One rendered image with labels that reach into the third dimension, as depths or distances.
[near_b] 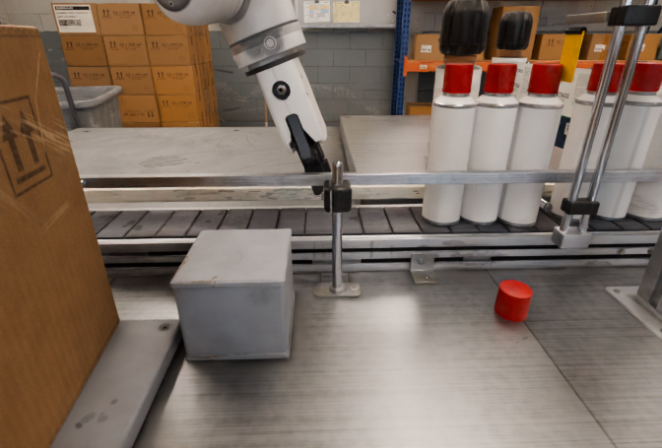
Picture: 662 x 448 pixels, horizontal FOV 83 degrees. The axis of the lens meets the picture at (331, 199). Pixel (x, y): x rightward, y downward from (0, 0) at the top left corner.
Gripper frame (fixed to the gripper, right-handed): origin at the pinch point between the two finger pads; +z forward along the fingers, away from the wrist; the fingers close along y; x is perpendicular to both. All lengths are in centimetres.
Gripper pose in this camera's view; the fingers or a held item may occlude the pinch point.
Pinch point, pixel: (320, 176)
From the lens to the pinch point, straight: 50.0
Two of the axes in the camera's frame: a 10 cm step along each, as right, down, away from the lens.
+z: 3.4, 8.6, 3.8
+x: -9.4, 3.3, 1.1
